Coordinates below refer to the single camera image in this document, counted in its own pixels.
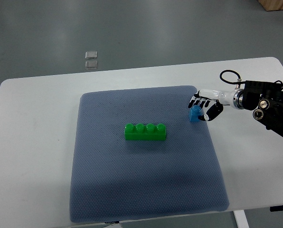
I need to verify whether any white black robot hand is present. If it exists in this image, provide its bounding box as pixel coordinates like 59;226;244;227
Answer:
188;89;240;121

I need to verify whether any black table control panel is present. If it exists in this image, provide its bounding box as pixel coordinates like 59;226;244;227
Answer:
270;205;283;212

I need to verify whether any long green block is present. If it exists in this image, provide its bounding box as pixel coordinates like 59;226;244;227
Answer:
124;123;166;141

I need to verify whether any white table leg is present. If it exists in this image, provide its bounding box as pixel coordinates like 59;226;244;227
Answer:
233;210;249;228

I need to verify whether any upper metal floor plate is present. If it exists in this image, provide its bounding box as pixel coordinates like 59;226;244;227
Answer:
85;51;97;59

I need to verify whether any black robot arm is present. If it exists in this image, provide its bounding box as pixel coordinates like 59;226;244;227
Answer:
234;80;283;137

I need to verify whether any black looped cable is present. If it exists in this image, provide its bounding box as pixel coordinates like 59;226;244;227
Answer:
219;69;242;89

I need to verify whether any small blue block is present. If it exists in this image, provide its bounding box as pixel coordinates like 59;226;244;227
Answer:
189;105;203;123

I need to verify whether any blue-grey mesh mat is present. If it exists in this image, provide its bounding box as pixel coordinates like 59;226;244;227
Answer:
70;85;229;223

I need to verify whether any wooden box corner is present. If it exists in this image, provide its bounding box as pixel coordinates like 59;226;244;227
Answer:
258;0;283;11

